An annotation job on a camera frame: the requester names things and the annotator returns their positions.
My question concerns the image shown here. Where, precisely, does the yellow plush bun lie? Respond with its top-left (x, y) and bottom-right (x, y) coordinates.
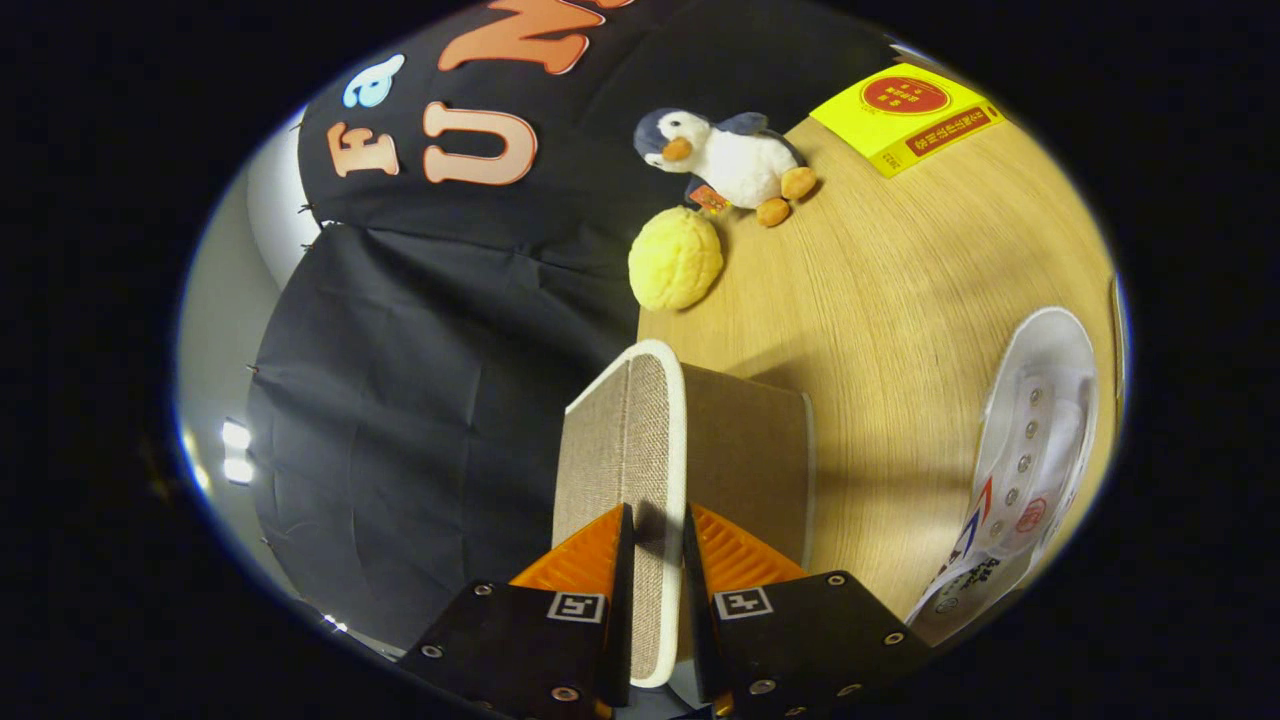
top-left (628, 206), bottom-right (725, 312)

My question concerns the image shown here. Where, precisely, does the yellow book with red label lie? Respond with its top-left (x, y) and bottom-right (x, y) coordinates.
top-left (809, 63), bottom-right (1005, 179)

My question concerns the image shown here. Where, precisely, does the beige fabric storage box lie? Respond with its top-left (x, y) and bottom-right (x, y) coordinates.
top-left (552, 340), bottom-right (816, 691)

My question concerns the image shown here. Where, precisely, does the penguin plush toy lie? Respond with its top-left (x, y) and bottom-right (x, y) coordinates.
top-left (633, 107), bottom-right (818, 228)

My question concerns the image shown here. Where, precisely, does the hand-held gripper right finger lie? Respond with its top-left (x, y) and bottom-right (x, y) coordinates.
top-left (681, 502), bottom-right (932, 720)

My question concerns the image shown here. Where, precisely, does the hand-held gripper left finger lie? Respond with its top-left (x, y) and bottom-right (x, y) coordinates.
top-left (395, 503), bottom-right (637, 720)

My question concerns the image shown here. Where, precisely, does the ceiling light strip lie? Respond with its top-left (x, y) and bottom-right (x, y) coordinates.
top-left (220, 420), bottom-right (254, 487)

